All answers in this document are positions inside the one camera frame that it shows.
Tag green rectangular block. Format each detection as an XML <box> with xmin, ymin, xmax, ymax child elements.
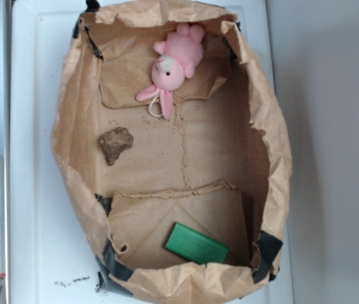
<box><xmin>165</xmin><ymin>222</ymin><xmax>229</xmax><ymax>264</ymax></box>

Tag brown paper bag tray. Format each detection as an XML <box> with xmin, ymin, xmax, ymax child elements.
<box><xmin>51</xmin><ymin>1</ymin><xmax>292</xmax><ymax>303</ymax></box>

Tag brown rock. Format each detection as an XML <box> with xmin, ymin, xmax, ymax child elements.
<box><xmin>99</xmin><ymin>127</ymin><xmax>134</xmax><ymax>166</ymax></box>

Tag pink plush bunny toy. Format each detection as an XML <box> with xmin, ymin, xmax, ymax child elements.
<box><xmin>135</xmin><ymin>23</ymin><xmax>205</xmax><ymax>119</ymax></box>

